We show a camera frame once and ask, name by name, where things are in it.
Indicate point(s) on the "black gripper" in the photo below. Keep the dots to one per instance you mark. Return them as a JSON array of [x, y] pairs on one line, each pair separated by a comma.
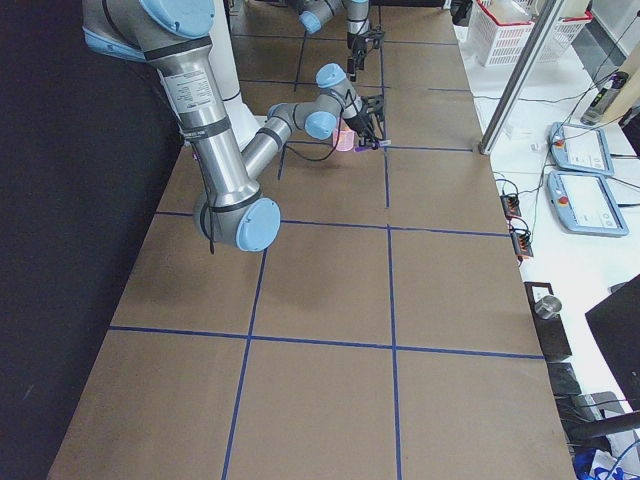
[[356, 48], [356, 123]]

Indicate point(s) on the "purple highlighter pen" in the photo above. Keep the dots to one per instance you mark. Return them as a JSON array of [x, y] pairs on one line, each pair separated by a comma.
[[362, 147]]

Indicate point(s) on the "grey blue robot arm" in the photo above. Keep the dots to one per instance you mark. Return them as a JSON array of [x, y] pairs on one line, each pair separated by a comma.
[[315, 14], [232, 209]]

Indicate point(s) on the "pink mesh pen holder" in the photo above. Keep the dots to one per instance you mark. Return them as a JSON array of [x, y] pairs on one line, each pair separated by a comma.
[[343, 139]]

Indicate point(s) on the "white plastic basket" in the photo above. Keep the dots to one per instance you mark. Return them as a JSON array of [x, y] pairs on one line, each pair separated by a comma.
[[499, 30]]

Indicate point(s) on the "far orange power strip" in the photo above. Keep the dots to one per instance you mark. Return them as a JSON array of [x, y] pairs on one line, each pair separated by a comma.
[[511, 205]]

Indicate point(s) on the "orange power strip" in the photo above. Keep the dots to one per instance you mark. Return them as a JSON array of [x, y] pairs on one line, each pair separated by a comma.
[[511, 205], [521, 242]]

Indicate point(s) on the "near orange power strip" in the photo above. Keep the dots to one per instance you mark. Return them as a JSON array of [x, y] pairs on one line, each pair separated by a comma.
[[521, 242]]

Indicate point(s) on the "far teach pendant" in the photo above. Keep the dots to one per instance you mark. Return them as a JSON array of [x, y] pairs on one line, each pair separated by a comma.
[[580, 148]]

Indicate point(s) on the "teach pendant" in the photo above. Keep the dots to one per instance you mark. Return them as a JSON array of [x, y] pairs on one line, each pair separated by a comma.
[[580, 148], [585, 205]]

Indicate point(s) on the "near teach pendant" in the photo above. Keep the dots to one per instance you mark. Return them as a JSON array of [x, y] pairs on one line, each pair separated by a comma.
[[585, 205]]

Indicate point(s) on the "steel cup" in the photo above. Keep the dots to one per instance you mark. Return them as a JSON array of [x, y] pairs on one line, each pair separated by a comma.
[[547, 307]]

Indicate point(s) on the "black box on table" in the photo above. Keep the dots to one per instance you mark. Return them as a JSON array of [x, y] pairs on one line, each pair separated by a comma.
[[551, 334]]

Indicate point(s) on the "black monitor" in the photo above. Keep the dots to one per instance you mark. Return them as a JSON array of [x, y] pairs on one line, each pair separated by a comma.
[[614, 324]]

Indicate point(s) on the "aluminium frame post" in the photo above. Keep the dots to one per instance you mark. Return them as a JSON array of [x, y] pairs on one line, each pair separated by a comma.
[[542, 29]]

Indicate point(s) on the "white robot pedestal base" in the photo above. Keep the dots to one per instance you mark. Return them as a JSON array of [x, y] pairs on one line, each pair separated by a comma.
[[218, 112]]

